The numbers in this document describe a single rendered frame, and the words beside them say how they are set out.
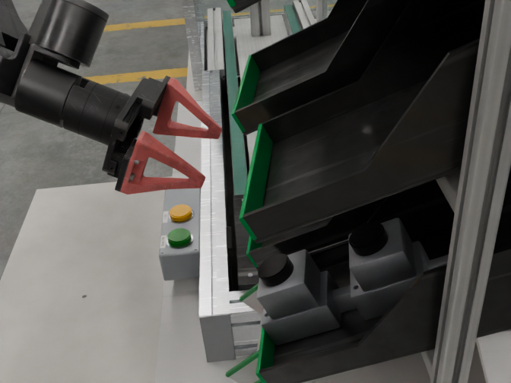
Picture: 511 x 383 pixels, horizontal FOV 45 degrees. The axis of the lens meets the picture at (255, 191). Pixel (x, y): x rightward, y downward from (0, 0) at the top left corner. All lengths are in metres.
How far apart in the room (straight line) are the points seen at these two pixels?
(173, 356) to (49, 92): 0.52
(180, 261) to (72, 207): 0.41
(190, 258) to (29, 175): 2.31
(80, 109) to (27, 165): 2.75
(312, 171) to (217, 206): 0.68
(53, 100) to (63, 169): 2.63
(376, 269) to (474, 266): 0.11
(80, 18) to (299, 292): 0.34
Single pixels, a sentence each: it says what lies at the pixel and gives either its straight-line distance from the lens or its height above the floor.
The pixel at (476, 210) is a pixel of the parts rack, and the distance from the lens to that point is 0.36.
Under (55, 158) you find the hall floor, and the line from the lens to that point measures 3.37.
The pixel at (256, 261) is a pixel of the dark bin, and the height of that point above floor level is 1.20.
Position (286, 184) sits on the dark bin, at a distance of 0.45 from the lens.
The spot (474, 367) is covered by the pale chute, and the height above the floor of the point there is 1.18.
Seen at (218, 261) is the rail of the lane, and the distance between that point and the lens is 1.00.
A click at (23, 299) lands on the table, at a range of 1.19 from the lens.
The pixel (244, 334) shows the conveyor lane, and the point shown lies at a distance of 0.95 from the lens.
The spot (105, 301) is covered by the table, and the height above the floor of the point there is 0.86.
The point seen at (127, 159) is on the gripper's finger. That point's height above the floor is 1.32.
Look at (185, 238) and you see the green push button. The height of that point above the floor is 0.97.
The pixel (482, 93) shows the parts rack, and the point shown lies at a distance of 0.33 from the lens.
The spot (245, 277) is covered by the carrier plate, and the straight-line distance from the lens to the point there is 0.95.
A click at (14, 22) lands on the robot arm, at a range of 0.77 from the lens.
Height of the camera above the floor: 1.61
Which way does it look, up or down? 35 degrees down
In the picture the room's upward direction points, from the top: 5 degrees counter-clockwise
